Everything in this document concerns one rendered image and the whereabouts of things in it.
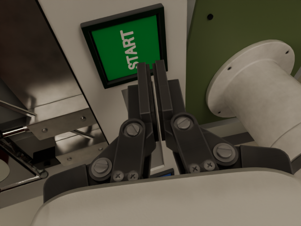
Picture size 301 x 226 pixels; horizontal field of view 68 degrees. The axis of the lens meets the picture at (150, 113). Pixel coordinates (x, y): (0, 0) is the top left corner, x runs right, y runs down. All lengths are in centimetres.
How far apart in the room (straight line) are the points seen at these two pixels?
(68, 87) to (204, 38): 22
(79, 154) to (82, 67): 21
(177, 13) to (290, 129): 27
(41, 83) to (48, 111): 4
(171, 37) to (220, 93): 30
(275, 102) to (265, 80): 5
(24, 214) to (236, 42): 208
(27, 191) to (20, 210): 161
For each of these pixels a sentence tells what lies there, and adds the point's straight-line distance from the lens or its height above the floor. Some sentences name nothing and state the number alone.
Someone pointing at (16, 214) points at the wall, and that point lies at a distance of 226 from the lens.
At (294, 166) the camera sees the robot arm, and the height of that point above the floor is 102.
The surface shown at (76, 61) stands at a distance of 18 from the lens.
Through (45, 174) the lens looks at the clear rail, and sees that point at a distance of 42.
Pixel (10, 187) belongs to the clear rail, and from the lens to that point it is 45.
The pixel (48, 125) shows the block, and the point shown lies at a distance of 31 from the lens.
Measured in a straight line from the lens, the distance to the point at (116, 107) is 22.
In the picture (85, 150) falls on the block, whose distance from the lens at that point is 36.
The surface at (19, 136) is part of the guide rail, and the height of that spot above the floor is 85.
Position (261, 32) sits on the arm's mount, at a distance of 44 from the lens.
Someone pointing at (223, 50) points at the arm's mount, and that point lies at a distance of 41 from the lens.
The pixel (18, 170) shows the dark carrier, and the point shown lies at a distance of 41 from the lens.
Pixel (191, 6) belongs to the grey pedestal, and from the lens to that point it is 60.
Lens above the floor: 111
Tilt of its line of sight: 38 degrees down
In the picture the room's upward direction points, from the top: 159 degrees clockwise
